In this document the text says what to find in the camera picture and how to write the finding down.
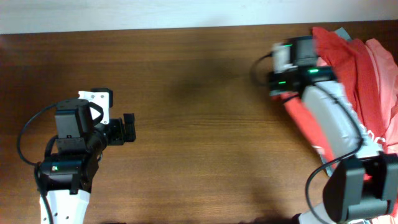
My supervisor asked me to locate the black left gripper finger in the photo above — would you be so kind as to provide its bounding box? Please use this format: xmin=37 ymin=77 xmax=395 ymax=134
xmin=124 ymin=113 xmax=136 ymax=142
xmin=91 ymin=88 xmax=113 ymax=108

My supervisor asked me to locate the orange soccer t-shirt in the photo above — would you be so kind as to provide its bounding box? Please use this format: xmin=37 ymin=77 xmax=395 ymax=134
xmin=271 ymin=27 xmax=387 ymax=163

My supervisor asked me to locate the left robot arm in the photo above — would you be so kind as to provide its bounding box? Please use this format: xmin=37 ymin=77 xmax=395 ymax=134
xmin=34 ymin=88 xmax=136 ymax=223

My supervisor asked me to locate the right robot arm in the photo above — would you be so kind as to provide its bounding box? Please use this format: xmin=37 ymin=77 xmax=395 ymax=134
xmin=269 ymin=36 xmax=397 ymax=223

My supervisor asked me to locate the grey shirt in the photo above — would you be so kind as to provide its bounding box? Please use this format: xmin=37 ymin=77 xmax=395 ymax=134
xmin=334 ymin=27 xmax=352 ymax=42

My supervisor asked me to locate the pink shirt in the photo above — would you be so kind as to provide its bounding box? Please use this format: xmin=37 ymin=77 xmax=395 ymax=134
xmin=365 ymin=39 xmax=397 ymax=153

